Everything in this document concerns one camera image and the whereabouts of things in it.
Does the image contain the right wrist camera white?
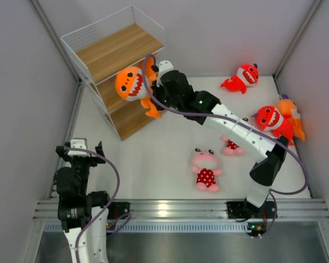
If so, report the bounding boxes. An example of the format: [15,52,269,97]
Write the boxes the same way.
[156,60,174,87]

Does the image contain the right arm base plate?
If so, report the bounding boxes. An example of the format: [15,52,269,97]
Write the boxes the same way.
[227,200,278,239]

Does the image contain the pink frog plush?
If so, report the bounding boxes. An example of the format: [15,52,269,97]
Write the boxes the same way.
[192,148,222,192]
[220,136,245,156]

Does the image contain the red shark plush far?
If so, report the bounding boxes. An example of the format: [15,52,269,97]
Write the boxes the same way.
[220,64,259,94]

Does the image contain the pink frog plush front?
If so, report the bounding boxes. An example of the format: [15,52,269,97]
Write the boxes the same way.
[192,148,222,192]

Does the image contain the white wire wooden shelf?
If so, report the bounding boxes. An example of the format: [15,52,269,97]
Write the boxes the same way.
[61,5,165,141]

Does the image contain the red shark plush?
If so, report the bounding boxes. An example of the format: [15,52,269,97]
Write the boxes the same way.
[220,64,259,94]
[252,105,294,146]

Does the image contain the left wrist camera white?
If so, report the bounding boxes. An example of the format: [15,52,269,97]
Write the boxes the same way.
[67,138,88,157]

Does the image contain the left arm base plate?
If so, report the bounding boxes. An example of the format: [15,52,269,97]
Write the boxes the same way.
[106,202,130,231]

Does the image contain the pink frog plush rear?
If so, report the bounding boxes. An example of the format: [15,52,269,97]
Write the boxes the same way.
[220,136,245,156]

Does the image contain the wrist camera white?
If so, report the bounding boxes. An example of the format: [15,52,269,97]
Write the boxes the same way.
[156,60,174,87]
[67,138,88,157]

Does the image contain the red shark plush near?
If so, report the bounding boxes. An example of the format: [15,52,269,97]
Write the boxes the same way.
[252,105,294,146]

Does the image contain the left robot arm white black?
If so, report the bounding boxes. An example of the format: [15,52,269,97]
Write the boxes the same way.
[54,138,113,262]

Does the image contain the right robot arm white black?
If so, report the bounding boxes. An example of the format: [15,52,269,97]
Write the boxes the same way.
[151,68,288,218]

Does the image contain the orange shark plush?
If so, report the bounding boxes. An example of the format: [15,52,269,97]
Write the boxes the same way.
[138,57,157,82]
[115,66,162,119]
[275,94,305,141]

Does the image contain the aluminium rail frame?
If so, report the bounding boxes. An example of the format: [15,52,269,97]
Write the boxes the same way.
[32,199,329,233]

